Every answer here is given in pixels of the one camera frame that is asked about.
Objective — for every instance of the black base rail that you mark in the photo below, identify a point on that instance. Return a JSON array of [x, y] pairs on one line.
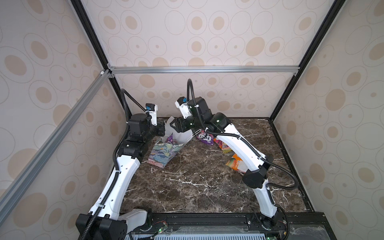
[[234, 226]]

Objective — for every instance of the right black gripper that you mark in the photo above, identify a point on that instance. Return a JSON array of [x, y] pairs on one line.
[[181, 123]]

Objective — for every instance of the purple Fox's berries bag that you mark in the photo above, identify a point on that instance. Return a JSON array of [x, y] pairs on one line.
[[171, 140]]

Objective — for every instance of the orange Fox's candy bag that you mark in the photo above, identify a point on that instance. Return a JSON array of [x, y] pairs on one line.
[[237, 164]]

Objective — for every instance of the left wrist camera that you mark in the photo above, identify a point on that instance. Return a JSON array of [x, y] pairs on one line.
[[152, 111]]

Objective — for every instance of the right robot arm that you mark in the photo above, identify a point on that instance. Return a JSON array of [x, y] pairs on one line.
[[196, 115]]

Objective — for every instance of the red yellow Fox's candy bag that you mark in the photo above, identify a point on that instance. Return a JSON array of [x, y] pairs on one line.
[[224, 147]]

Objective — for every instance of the horizontal back aluminium rail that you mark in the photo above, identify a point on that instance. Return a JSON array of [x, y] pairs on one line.
[[202, 70]]

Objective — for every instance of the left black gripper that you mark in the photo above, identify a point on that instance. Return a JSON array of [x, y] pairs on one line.
[[161, 126]]

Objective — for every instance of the left side aluminium rail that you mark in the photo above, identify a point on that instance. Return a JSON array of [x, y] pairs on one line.
[[21, 184]]

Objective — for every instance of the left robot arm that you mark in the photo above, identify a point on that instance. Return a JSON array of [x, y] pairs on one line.
[[104, 222]]

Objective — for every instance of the white floral paper bag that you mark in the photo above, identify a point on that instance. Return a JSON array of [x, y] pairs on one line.
[[162, 152]]

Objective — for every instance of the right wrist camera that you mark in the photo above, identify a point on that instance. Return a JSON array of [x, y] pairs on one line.
[[182, 105]]

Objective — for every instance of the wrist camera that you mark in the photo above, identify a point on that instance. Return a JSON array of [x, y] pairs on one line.
[[152, 111], [182, 105]]

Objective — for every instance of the purple Fox's candy bag far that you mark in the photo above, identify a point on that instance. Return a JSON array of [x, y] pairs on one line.
[[205, 138]]

